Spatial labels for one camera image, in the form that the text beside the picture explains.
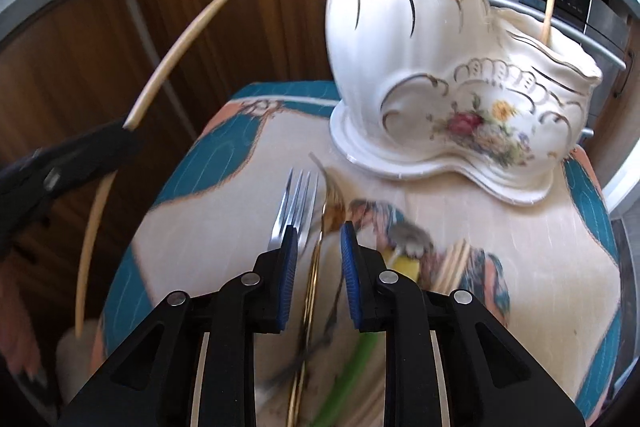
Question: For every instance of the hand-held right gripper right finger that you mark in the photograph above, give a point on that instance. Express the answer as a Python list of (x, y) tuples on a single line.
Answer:
[(350, 279)]

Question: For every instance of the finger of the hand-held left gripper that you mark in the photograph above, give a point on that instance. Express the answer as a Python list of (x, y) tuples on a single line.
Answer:
[(85, 162)]

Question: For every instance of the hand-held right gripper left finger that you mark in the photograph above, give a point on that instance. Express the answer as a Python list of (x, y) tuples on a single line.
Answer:
[(287, 279)]

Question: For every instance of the forks and utensils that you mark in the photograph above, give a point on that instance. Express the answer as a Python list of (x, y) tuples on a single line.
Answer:
[(314, 267)]

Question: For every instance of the silver fork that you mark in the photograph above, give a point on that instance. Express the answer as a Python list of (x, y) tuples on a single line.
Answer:
[(295, 202)]

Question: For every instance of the white floral ceramic utensil holder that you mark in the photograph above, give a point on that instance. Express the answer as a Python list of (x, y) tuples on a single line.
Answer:
[(400, 57)]

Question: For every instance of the person's left hand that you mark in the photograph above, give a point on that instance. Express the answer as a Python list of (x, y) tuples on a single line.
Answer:
[(20, 332)]

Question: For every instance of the printed teal beige tablecloth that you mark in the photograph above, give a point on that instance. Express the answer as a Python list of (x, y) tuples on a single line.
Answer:
[(225, 207)]

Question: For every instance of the white blurry object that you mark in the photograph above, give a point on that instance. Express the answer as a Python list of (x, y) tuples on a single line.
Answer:
[(75, 367)]

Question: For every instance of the wooden base cabinet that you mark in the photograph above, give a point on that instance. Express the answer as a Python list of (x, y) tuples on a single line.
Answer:
[(250, 7)]

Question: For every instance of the stainless steel built-in oven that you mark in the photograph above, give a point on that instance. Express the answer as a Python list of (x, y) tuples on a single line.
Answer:
[(575, 2)]

